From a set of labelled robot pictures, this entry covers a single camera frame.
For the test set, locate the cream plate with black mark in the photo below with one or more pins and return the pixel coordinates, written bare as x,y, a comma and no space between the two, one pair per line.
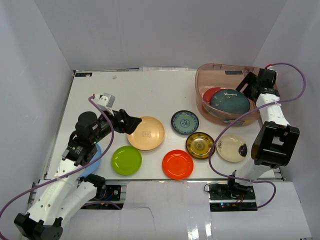
232,148

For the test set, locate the dark teal blue plate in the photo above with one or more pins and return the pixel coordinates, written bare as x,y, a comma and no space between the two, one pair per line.
230,101

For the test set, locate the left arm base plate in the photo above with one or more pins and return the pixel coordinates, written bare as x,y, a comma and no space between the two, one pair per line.
109,193

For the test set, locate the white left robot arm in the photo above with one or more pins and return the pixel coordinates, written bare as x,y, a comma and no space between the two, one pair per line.
69,190

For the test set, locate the white paper sheets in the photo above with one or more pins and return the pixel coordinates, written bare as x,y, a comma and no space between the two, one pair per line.
161,69

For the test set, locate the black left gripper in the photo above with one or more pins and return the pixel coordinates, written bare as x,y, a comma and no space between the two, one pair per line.
119,120

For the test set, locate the lime green plate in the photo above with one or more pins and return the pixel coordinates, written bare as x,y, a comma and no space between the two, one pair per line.
126,160

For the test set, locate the pink translucent plastic bin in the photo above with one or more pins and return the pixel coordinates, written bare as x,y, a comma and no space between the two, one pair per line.
224,76

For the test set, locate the light blue plate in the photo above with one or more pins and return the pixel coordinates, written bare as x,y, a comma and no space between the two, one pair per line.
92,168

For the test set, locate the orange plate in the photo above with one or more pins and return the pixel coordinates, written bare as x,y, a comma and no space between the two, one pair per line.
177,164

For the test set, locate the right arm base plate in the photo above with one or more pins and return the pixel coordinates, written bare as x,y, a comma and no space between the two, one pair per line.
224,192

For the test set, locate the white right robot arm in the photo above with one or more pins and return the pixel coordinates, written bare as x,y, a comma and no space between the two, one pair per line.
275,143

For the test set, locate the black label sticker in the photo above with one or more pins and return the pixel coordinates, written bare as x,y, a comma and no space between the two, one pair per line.
82,74

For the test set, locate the beige bear plate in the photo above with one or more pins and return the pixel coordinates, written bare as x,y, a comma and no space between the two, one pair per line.
148,135

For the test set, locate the yellow brown patterned plate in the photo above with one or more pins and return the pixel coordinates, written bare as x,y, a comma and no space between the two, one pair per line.
198,145

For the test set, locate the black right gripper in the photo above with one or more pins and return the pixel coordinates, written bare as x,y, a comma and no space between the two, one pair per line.
250,79

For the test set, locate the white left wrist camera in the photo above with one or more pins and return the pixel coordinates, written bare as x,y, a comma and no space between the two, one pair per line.
105,101

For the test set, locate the red plate with teal flower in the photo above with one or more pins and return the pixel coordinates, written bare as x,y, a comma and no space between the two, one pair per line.
207,96

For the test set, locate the blue white patterned plate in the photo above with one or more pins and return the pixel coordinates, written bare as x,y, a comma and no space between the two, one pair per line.
184,122

